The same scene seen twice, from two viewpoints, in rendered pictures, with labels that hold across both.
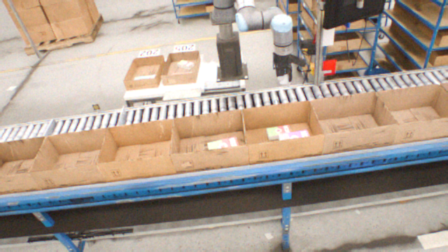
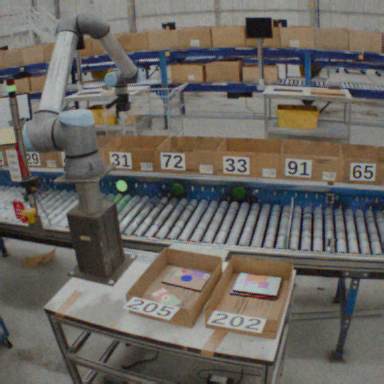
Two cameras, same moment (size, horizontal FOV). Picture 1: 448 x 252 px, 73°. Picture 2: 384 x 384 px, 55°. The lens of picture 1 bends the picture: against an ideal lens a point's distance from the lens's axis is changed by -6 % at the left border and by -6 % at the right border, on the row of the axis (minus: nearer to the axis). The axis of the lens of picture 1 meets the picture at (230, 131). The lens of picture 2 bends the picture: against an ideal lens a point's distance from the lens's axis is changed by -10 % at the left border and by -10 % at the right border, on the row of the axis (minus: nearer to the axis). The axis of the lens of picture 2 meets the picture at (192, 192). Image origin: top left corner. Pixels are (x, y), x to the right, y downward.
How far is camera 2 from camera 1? 3.83 m
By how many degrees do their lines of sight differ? 112
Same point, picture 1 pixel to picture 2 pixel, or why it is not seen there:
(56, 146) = (339, 171)
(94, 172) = (288, 148)
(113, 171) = (273, 149)
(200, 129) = (195, 165)
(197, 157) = (207, 142)
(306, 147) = (132, 144)
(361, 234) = not seen: hidden behind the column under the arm
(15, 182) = (355, 153)
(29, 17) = not seen: outside the picture
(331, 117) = not seen: hidden behind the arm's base
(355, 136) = (101, 140)
